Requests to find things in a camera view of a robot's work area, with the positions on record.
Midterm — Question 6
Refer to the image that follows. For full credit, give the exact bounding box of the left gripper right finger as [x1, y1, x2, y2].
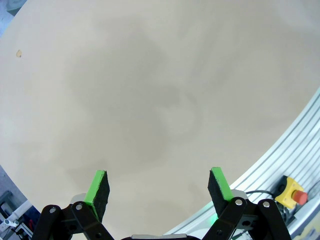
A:
[202, 166, 293, 240]

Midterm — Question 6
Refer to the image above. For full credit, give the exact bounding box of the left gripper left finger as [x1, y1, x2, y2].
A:
[32, 169, 114, 240]

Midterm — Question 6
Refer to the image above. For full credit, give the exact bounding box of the yellow emergency stop button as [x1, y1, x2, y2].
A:
[274, 175, 309, 209]

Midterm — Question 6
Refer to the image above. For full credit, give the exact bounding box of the white plastic fitting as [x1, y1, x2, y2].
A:
[0, 216, 20, 228]

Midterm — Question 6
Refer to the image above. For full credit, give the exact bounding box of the aluminium profile rail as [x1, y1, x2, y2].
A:
[163, 86, 320, 240]

